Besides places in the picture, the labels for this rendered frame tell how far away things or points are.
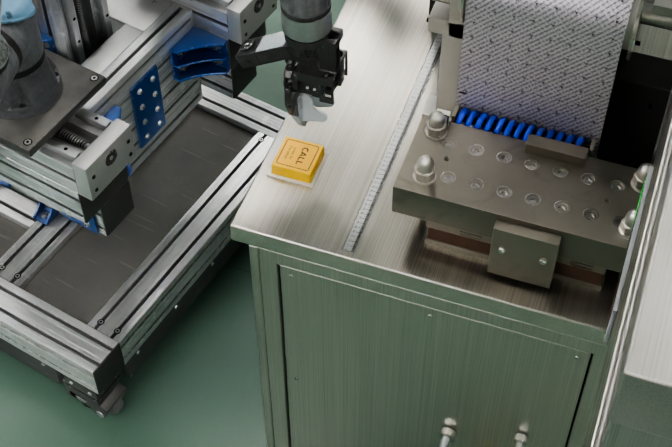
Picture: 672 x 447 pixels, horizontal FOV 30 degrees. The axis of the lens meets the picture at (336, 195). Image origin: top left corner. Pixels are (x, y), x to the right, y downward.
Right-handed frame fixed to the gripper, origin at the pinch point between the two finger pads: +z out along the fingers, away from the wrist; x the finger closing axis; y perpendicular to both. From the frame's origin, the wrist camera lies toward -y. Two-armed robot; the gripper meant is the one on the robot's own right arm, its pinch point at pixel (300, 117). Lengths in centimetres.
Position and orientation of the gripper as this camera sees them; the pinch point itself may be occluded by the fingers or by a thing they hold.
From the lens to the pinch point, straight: 203.2
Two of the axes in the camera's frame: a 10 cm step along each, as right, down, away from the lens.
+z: 0.2, 6.5, 7.6
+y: 9.4, 2.4, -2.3
